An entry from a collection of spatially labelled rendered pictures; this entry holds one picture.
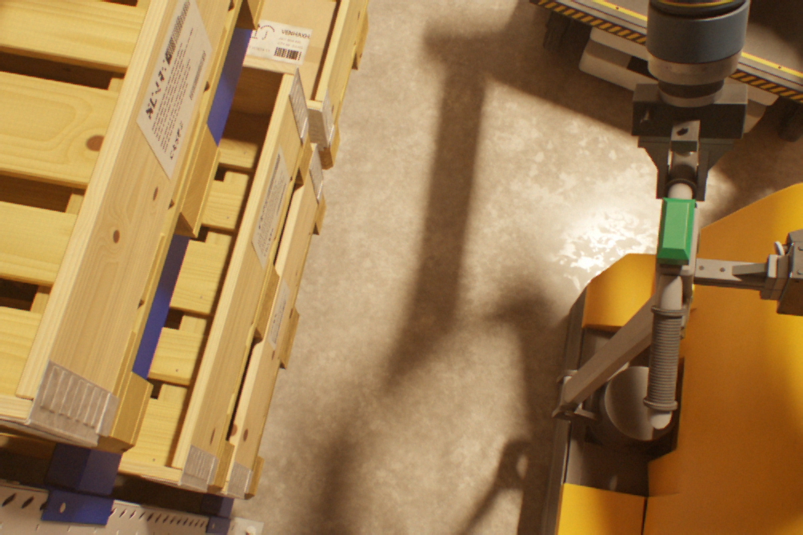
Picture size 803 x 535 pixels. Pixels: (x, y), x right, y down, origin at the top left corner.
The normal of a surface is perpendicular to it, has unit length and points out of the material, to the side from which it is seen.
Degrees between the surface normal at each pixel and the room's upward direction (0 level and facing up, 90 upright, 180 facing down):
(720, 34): 57
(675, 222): 16
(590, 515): 22
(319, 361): 0
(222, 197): 0
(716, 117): 62
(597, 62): 90
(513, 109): 0
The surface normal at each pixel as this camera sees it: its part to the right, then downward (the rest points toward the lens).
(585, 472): 0.00, -0.33
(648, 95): -0.14, -0.77
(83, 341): 0.98, 0.18
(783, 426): -0.69, -0.36
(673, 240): -0.27, -0.36
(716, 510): -0.94, -0.27
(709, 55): 0.03, 0.62
